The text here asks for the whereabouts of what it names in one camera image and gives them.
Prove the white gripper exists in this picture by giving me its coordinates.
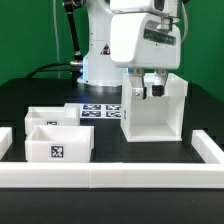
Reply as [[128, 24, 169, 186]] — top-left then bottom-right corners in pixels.
[[110, 13, 181, 100]]

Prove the white drawer cabinet box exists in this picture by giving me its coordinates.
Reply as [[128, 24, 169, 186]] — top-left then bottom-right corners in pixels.
[[121, 73, 188, 142]]

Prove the white drawer tray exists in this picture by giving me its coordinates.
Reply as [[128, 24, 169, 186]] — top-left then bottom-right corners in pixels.
[[25, 125, 94, 163], [24, 107, 80, 135]]

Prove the white front drawer tray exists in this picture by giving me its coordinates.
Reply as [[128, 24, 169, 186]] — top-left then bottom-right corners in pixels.
[[25, 125, 94, 163]]

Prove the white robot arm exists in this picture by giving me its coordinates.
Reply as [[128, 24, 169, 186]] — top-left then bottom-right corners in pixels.
[[78, 0, 187, 98]]

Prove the white base tag plate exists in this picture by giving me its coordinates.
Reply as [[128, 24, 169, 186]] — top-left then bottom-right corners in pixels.
[[65, 103, 121, 119]]

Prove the white right fence wall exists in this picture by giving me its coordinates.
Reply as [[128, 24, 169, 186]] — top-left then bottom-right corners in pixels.
[[191, 130, 224, 165]]

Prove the white fence wall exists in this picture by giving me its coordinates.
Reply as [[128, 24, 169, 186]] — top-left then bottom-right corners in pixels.
[[0, 162, 224, 188], [191, 130, 224, 165], [0, 127, 13, 160]]

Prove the white front fence wall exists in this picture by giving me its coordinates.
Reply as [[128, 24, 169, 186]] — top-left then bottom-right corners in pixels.
[[0, 162, 224, 188]]

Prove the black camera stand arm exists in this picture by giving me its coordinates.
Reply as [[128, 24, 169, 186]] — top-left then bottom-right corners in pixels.
[[63, 0, 83, 60]]

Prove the black cable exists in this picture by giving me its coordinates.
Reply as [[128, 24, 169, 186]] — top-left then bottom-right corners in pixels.
[[24, 61, 83, 80]]

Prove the white thin cable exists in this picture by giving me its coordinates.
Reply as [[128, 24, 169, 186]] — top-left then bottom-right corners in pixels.
[[52, 0, 62, 80]]

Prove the white left fence wall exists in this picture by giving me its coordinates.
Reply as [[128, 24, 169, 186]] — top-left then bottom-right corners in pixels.
[[0, 127, 13, 160]]

